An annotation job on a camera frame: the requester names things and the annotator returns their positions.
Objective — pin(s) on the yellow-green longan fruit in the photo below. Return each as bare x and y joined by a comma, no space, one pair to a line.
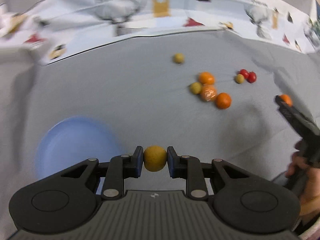
155,158

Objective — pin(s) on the grey bed sheet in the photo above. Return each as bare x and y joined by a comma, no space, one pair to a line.
134,87

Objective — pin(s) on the deer print white cloth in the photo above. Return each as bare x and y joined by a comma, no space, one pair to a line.
59,28

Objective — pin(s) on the plastic-wrapped orange tangerine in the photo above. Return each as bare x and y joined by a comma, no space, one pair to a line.
208,92

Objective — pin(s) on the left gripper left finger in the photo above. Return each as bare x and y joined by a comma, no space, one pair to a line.
69,198

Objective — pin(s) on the red cherry tomato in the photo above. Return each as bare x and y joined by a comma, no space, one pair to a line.
244,73
252,77

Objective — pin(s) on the person right hand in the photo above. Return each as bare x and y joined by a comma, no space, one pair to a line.
309,199

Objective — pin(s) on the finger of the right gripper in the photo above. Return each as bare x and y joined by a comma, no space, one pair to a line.
287,109

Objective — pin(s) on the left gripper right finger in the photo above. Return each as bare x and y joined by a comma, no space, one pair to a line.
240,199

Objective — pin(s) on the blue plastic plate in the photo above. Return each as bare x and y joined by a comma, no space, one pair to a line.
73,140

